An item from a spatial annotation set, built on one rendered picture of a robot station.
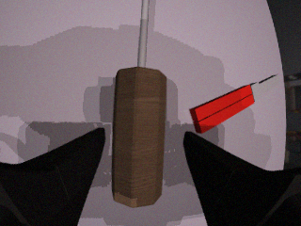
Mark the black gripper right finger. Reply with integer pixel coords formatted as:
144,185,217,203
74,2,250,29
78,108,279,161
183,131,301,226

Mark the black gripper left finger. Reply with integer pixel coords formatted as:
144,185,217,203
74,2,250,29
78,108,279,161
0,127,105,226

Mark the hook tool with brown wooden handle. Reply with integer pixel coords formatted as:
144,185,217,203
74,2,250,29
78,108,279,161
112,0,166,207

